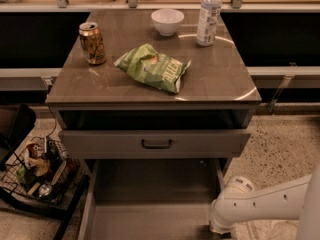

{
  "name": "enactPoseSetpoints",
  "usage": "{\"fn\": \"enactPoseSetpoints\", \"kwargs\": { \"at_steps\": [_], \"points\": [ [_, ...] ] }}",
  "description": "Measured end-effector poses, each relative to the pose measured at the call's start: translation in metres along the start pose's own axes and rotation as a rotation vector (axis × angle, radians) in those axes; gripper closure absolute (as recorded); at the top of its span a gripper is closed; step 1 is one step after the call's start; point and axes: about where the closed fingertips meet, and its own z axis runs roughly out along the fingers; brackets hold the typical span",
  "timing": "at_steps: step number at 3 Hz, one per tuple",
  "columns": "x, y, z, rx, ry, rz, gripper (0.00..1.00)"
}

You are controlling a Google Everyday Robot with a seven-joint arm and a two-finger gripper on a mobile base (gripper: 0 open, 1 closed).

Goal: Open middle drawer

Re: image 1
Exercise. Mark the green chip bag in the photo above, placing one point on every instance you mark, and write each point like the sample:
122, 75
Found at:
145, 65

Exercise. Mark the grey drawer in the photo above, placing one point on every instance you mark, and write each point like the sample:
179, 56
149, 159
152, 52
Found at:
154, 144
165, 199

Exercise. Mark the white bowl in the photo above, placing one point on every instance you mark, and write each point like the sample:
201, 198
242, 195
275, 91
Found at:
167, 21

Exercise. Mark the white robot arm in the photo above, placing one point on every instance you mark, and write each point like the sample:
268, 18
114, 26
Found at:
298, 199

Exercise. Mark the gold soda can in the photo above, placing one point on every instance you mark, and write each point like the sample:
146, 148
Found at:
92, 43

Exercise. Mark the grey top drawer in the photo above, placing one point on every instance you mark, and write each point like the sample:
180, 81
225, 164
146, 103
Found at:
154, 144

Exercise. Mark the black chair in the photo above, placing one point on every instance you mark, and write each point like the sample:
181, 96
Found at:
16, 122

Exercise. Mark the black wire basket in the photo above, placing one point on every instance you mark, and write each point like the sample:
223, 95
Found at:
43, 170

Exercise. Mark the clear water bottle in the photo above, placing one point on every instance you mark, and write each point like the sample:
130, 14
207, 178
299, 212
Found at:
207, 22

